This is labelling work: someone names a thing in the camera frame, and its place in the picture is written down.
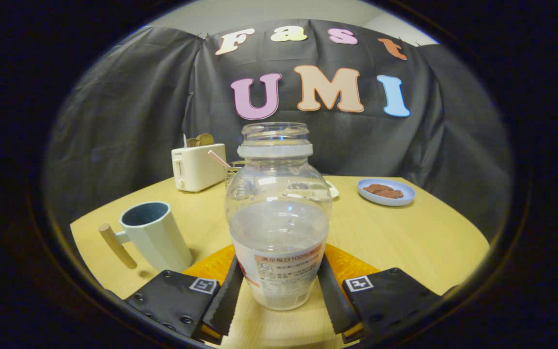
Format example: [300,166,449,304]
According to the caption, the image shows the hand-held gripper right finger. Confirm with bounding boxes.
[319,244,443,344]

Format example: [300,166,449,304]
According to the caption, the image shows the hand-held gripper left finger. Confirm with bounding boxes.
[125,244,245,344]

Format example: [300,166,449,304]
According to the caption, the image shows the clear plastic juice bottle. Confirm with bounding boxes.
[224,122,333,311]

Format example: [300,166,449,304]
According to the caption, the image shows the pale green cup wooden handle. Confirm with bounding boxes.
[98,201,194,273]

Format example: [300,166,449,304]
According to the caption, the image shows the wooden table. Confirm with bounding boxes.
[70,174,491,349]

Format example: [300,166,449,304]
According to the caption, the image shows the blue plate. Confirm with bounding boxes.
[357,178,416,207]

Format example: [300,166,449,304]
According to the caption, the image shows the ribbed clear glass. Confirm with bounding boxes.
[224,161,247,190]

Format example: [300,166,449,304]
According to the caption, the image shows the white toaster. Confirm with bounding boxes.
[171,143,227,193]

